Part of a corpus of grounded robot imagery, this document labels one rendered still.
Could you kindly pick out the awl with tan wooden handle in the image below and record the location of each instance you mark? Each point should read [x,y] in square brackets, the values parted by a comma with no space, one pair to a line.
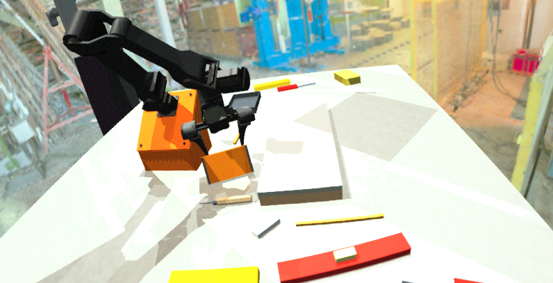
[231,200]

